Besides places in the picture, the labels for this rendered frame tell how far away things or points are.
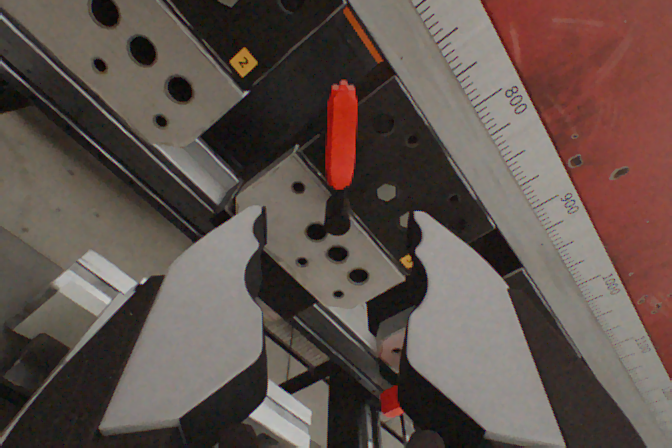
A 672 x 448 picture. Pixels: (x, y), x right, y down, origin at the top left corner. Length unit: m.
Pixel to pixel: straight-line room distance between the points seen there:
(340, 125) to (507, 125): 0.12
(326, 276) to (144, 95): 0.20
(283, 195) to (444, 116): 0.13
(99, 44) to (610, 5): 0.31
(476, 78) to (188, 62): 0.19
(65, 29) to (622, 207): 0.41
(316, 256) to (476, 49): 0.19
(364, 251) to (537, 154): 0.15
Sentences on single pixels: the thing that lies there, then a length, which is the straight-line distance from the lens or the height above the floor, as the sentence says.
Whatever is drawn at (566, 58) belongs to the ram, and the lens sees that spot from 0.27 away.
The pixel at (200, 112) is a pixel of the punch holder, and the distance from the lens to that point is 0.25.
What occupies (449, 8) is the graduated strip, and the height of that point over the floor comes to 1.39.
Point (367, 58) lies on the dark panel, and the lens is 0.78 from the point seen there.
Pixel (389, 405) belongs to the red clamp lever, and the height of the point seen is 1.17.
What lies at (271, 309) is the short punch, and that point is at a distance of 0.39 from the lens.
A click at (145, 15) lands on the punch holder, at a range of 0.25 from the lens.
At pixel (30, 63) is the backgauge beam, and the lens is 0.68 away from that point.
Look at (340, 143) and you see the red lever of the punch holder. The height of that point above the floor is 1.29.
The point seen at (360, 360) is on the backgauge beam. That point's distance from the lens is 0.86.
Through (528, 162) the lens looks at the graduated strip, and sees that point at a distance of 0.28.
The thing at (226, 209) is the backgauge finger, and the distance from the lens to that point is 0.56.
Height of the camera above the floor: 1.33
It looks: 18 degrees down
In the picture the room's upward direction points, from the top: 56 degrees clockwise
